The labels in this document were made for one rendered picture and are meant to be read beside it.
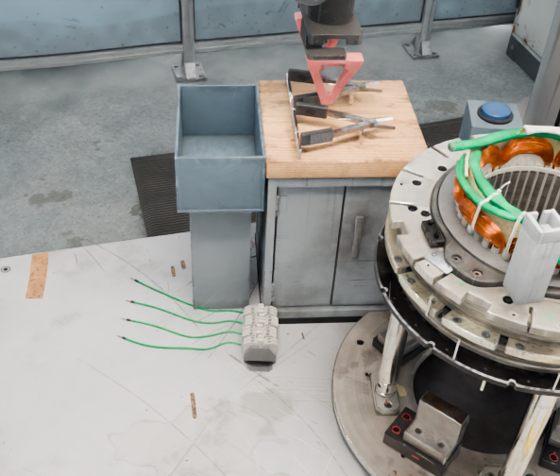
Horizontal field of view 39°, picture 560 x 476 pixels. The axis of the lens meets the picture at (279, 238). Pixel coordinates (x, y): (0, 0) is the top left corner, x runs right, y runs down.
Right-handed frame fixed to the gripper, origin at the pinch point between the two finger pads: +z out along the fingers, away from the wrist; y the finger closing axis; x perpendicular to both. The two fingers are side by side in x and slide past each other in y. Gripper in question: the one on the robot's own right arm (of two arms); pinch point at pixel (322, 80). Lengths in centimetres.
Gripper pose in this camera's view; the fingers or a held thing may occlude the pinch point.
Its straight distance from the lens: 104.1
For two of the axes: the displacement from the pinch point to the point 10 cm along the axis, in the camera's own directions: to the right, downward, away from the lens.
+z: -0.6, 7.5, 6.6
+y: 1.1, 6.6, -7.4
